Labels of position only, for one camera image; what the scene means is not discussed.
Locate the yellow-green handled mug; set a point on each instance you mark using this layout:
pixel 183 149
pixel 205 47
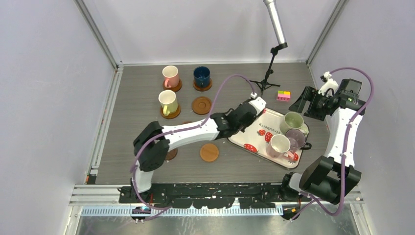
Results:
pixel 168 102

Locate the white strawberry serving tray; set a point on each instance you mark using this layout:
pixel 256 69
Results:
pixel 256 138

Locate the black tripod microphone stand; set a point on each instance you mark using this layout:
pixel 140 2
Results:
pixel 264 84

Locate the dark blue mug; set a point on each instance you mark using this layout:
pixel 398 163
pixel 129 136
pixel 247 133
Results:
pixel 202 77

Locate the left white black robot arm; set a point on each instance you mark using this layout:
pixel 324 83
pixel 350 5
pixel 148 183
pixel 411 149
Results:
pixel 155 141

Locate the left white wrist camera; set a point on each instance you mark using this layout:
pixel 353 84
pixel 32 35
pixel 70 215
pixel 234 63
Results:
pixel 257 102

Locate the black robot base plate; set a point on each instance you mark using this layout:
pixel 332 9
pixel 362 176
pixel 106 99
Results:
pixel 211 195

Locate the ridged wooden coaster three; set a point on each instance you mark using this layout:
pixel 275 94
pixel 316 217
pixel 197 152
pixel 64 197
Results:
pixel 170 116

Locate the light green mug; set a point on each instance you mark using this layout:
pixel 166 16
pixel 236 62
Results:
pixel 293 120

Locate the dark walnut coaster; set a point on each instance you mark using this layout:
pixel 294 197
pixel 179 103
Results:
pixel 171 154

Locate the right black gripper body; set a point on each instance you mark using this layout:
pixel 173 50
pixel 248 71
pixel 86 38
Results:
pixel 318 108

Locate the ridged wooden coaster four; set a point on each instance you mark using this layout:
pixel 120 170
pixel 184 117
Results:
pixel 201 105

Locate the purple mug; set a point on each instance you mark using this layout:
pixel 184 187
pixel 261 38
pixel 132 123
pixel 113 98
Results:
pixel 298 140

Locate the ridged wooden coaster one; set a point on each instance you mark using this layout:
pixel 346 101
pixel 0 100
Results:
pixel 174 89

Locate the ridged wooden coaster two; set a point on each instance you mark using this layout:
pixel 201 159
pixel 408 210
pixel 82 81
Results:
pixel 204 88

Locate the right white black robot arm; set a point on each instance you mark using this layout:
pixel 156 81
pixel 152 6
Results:
pixel 332 175

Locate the pink white red-handled mug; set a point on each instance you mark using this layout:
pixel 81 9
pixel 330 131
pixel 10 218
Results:
pixel 279 145

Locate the pink yellow green toy block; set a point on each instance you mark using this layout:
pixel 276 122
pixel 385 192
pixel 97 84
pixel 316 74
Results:
pixel 283 96

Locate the silver microphone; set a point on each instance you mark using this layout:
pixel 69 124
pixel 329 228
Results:
pixel 275 20

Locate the light orange coaster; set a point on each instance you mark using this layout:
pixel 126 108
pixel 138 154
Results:
pixel 209 152

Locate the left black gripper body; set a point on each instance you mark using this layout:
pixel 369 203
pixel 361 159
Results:
pixel 243 126

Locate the aluminium front rail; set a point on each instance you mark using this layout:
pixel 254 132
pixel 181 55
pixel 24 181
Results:
pixel 100 195

